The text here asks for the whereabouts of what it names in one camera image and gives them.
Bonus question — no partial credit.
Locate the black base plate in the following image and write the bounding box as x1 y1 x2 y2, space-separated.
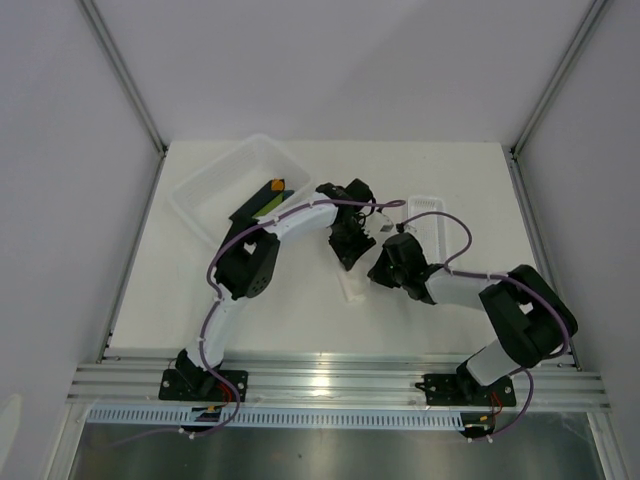
158 369 249 403
414 373 517 407

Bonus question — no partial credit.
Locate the large white plastic basket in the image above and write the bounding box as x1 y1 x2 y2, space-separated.
168 134 312 247

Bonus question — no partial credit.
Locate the aluminium frame post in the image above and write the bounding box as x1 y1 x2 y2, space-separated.
75 0 168 157
510 0 613 160

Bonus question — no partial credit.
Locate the aluminium mounting rail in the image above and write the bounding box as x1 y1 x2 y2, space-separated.
67 349 611 412

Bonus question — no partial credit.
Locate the white paper napkin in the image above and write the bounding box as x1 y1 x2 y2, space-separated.
337 271 369 303

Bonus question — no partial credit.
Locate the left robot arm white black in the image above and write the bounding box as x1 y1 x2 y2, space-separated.
175 178 386 400

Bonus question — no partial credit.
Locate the white slotted cable duct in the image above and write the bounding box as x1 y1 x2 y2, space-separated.
86 404 464 431

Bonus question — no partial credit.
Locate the green rolled napkin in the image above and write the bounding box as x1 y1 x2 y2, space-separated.
253 190 295 218

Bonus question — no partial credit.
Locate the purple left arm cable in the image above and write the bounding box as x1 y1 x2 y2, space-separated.
199 198 407 441

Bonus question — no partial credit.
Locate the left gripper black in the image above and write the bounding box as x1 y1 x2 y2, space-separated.
329 218 375 271

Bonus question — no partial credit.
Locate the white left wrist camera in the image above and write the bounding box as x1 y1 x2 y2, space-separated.
376 212 395 233

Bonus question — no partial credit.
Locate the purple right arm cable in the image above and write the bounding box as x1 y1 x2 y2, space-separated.
397 212 574 436

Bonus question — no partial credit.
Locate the left aluminium frame post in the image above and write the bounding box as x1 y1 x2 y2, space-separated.
75 0 168 157

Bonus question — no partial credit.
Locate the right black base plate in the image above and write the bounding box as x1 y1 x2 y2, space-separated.
414 373 517 407

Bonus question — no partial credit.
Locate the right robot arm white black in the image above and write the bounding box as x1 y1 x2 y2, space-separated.
368 233 578 404

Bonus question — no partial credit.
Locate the right aluminium frame post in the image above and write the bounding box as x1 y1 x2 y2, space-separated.
510 0 613 160

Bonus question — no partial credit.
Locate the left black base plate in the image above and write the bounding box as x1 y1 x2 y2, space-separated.
158 369 249 403

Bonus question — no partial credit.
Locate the dark navy rolled napkin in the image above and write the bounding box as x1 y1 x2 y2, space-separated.
229 178 286 221

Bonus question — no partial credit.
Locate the small white utensil tray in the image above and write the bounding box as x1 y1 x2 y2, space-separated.
407 195 448 263

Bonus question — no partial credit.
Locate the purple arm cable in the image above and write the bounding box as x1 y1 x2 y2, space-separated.
199 198 407 441
397 212 574 436

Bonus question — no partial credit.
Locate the right side aluminium rail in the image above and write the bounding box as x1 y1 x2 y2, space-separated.
504 149 584 374

